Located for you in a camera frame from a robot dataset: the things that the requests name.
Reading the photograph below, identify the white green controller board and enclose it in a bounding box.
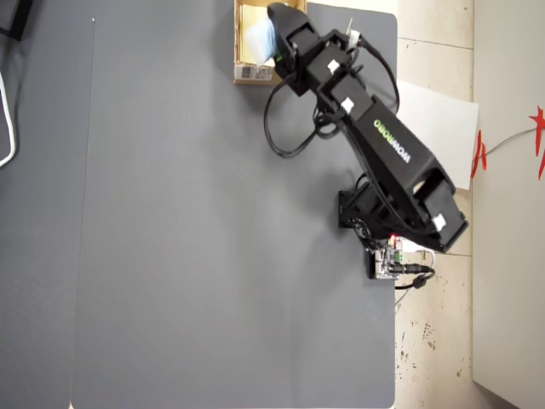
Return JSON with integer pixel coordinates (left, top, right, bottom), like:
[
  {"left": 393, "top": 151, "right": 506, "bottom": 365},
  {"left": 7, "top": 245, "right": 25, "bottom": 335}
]
[{"left": 368, "top": 233, "right": 405, "bottom": 281}]

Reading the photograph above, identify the thick black camera cable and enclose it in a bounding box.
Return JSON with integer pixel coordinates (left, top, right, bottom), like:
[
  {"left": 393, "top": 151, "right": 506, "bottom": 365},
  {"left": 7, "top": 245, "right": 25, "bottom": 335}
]
[{"left": 357, "top": 36, "right": 401, "bottom": 116}]

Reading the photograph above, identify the white cable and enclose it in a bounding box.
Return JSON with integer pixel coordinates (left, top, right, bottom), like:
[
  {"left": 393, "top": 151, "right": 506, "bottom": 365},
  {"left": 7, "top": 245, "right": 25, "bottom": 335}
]
[{"left": 402, "top": 240, "right": 438, "bottom": 265}]

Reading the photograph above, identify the white cloth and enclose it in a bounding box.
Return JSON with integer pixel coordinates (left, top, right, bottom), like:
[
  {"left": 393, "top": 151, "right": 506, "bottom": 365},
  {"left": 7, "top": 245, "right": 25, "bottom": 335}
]
[{"left": 248, "top": 19, "right": 278, "bottom": 66}]

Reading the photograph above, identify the black flat object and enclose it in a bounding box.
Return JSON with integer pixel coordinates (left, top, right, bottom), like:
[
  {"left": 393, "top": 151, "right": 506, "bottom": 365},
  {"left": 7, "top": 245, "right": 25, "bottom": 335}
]
[{"left": 0, "top": 0, "right": 35, "bottom": 43}]

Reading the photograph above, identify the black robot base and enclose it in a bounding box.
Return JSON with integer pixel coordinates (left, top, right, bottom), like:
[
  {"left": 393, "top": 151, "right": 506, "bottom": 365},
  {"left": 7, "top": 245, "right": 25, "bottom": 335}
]
[{"left": 337, "top": 190, "right": 363, "bottom": 230}]

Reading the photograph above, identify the open cardboard box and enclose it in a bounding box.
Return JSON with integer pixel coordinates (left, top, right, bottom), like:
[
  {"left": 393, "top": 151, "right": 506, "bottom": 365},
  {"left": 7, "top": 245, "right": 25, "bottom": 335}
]
[{"left": 232, "top": 0, "right": 308, "bottom": 86}]

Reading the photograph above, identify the bare wrist camera board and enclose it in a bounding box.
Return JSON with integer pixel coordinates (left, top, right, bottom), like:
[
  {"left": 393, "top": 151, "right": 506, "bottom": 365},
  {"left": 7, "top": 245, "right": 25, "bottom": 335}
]
[{"left": 345, "top": 17, "right": 363, "bottom": 51}]

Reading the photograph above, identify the white curved frame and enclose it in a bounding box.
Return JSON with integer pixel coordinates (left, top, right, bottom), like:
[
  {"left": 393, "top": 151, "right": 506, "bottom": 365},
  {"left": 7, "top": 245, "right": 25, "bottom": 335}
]
[{"left": 0, "top": 70, "right": 19, "bottom": 168}]

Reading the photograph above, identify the thin black servo cable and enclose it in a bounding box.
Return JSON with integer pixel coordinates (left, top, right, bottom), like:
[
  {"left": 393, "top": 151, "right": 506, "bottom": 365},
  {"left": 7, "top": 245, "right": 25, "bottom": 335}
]
[{"left": 262, "top": 78, "right": 341, "bottom": 159}]

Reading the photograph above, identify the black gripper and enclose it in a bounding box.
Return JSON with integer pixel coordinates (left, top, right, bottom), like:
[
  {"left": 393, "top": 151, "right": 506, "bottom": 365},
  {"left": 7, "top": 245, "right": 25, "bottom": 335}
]
[{"left": 267, "top": 2, "right": 364, "bottom": 99}]

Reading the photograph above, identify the white paper sheet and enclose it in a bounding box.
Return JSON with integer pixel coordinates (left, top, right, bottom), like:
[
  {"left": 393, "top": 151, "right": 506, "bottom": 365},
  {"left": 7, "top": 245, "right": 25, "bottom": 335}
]
[{"left": 397, "top": 80, "right": 480, "bottom": 193}]

